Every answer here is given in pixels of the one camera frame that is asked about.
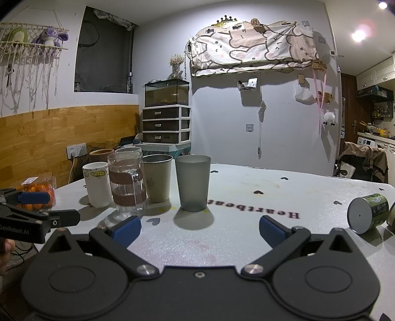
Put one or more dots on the chair with draped clothes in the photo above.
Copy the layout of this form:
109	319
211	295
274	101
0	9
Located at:
362	162

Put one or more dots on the dried flower bouquet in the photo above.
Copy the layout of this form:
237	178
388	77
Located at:
176	61

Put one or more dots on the square wall hook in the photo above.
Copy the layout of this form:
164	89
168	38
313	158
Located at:
250	128

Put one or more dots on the macrame hanging shelf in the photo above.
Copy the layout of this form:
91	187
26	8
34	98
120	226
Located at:
31	52

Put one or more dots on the printed bear cloth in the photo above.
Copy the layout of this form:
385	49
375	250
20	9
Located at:
253	46

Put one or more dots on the white sheep plush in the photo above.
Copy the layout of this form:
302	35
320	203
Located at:
329	118

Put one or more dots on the green printed metal cup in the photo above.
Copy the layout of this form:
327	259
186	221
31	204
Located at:
361	214

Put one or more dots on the clear glass mug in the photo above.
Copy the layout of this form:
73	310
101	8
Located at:
128	150

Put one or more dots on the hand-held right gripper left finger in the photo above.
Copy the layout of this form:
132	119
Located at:
127	231

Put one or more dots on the green plush toy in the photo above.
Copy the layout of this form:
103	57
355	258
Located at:
17	35

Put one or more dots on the white wall socket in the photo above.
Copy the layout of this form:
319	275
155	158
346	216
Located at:
76	150

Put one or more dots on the clear box of oranges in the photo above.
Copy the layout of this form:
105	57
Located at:
34	186

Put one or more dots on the white face mask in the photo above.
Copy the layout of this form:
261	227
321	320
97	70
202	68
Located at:
304	95

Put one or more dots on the person's left hand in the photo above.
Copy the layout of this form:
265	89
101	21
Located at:
5	248

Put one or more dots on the glass mug with brown sleeve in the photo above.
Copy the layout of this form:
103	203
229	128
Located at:
125	185

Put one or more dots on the grey frosted cup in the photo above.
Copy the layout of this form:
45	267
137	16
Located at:
193	185

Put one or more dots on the small wall holder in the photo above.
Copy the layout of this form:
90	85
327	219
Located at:
247	85

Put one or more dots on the white kitchen cabinet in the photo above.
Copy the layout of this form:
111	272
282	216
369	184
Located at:
376	74

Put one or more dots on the wooden cup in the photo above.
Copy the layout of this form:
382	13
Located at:
101	155

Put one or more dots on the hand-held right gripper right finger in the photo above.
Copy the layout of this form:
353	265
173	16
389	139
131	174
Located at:
271	231

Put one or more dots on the beige steel-rimmed cup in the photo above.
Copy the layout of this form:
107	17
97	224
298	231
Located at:
158	182

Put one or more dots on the glass fish tank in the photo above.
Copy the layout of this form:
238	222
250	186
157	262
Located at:
166	92

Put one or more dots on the white ceramic cup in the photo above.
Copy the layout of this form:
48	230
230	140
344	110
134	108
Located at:
97	188

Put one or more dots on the teal stool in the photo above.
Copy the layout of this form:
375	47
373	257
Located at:
163	148

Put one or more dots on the purple plush toy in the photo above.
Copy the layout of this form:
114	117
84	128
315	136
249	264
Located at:
49	35

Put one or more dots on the gold crown decoration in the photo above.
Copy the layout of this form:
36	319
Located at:
226	21

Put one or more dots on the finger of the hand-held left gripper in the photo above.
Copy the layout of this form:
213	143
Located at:
63	217
34	198

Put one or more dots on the white plastic drawer cabinet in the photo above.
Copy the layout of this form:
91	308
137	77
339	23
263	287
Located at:
166	125

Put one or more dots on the dark window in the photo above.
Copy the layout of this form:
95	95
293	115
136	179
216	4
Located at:
103	52

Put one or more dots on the white washing machine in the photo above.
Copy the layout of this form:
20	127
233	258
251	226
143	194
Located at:
370	142

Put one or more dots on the ceiling lamp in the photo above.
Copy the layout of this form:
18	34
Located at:
358	35

